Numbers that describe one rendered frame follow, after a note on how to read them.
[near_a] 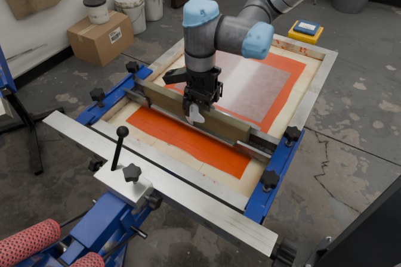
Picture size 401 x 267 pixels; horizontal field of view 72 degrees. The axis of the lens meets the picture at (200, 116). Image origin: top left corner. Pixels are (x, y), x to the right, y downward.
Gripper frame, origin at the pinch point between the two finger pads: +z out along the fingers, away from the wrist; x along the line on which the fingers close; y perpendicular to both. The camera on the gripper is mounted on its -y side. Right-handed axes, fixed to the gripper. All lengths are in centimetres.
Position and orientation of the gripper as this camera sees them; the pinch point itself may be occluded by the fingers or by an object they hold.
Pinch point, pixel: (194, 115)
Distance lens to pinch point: 83.9
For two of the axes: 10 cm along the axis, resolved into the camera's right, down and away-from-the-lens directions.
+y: 8.5, 3.9, -3.5
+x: 5.2, -6.3, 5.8
